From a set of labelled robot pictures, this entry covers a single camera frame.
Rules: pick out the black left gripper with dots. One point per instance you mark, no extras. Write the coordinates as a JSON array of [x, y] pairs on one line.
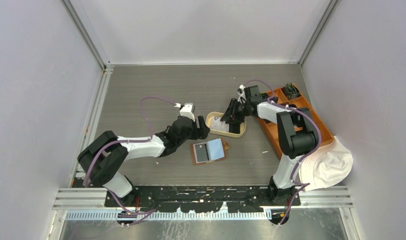
[[200, 132]]

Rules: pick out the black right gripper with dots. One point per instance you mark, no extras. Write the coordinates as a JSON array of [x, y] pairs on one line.
[[230, 115]]

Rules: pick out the cream oval tray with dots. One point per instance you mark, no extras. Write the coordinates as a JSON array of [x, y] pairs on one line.
[[235, 130]]

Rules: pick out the brown leather card holder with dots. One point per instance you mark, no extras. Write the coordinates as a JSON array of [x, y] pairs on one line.
[[217, 150]]

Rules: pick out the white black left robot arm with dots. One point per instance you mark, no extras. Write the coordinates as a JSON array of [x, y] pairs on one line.
[[102, 159]]

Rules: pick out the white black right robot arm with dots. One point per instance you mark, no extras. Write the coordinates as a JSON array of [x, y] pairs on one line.
[[298, 134]]

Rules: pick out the white cards in tray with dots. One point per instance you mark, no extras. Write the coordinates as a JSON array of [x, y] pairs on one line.
[[217, 125]]

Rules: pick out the dark green item bundle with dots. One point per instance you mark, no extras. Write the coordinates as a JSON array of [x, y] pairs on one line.
[[290, 91]]

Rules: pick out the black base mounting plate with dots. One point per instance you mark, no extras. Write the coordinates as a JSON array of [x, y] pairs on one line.
[[204, 199]]

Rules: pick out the white bucket hat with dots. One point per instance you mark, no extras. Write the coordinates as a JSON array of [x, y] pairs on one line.
[[326, 167]]

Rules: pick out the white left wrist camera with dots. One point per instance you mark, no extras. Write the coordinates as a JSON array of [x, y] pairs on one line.
[[187, 110]]

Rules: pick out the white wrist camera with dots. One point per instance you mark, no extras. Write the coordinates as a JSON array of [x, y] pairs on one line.
[[187, 110], [242, 97]]

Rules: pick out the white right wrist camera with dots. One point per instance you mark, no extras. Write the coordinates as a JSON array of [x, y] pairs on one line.
[[242, 97]]

